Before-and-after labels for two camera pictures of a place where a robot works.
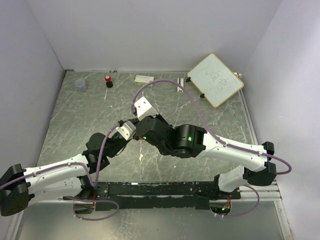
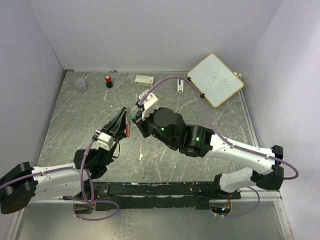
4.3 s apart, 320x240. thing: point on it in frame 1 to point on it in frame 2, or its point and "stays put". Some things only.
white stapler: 180,81 stays put
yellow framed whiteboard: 217,82 stays put
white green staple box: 142,80 stays put
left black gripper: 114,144 to 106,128
